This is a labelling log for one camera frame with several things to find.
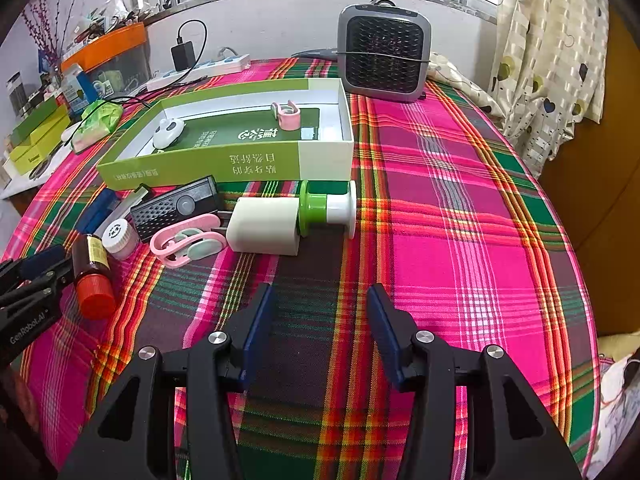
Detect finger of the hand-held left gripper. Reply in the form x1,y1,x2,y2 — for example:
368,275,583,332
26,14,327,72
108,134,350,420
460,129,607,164
0,259,74,311
0,245,68,286

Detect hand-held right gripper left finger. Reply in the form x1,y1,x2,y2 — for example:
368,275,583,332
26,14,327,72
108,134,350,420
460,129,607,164
57,284,275,480

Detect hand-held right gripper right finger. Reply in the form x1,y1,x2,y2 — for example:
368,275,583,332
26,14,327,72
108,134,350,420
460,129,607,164
366,283,583,480

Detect brown bottle red cap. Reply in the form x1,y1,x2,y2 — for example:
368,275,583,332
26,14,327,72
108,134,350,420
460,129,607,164
72,233,117,320

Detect blue rectangular packet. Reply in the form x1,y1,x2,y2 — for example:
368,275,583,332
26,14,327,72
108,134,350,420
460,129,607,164
76,194,122,237

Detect white charger adapter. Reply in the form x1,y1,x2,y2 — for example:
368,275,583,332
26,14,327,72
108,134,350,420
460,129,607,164
225,197,302,258

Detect pink mint cable winder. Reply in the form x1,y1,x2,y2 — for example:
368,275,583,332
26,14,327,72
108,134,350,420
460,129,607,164
149,213,229,269

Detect green white spool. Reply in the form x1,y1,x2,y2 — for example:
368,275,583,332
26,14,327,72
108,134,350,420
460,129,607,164
298,179,359,239

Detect green white cardboard box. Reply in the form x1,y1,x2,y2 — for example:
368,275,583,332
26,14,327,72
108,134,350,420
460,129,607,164
95,77,356,192

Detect small white-capped jar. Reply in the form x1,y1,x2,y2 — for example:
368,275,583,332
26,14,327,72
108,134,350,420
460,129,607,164
102,219,141,261

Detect stack of green boxes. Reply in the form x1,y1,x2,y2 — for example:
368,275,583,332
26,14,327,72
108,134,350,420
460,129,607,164
9,104,72,177

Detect black rectangular sensor device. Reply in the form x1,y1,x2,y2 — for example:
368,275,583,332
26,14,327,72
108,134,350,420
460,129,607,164
130,175,221,242

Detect green wipes packet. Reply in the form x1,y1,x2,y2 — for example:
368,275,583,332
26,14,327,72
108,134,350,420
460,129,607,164
71,99,124,154

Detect pink plaid tablecloth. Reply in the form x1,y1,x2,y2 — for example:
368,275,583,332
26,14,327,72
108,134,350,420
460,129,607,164
0,57,601,480

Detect glass jar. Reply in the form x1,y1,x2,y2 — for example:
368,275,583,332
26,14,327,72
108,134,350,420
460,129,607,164
5,72,29,117

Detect blue white carton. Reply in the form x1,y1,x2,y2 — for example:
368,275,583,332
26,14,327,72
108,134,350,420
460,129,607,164
61,66,107,112

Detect white panda-shaped gadget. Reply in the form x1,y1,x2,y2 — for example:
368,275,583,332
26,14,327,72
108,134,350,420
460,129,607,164
152,119,184,151

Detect orange lid storage bin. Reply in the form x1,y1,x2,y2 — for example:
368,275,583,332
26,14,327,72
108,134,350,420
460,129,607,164
59,24,151,97

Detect purple flower branches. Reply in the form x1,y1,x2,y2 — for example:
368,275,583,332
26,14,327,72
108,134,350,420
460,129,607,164
22,0,84,63

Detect floral cloth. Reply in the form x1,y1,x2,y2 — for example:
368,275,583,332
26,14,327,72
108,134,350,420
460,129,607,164
584,335,640,480

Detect black power adapter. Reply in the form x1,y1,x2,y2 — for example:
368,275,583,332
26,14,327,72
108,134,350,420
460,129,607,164
170,42,194,69

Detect white power strip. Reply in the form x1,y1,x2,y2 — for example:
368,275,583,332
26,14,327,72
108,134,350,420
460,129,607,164
144,53,251,92

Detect cream patterned cloth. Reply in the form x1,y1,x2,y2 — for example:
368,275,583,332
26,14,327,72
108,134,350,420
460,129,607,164
429,52,507,117

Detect grey flat tool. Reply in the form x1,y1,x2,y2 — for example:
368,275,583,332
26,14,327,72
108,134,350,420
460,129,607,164
291,47,342,62

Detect grey space heater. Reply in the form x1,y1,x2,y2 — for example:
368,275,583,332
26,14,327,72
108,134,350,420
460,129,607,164
337,2,432,104

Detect patterned curtain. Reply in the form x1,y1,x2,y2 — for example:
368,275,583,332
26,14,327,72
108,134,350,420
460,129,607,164
489,0,612,177

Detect thin black cable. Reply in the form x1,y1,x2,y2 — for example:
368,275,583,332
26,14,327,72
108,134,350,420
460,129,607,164
64,91,157,147

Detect small pink cable clip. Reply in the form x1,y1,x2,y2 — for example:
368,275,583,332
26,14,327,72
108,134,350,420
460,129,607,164
270,102,301,130

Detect black adapter cable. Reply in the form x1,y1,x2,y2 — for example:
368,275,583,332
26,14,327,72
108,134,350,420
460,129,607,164
175,19,209,86

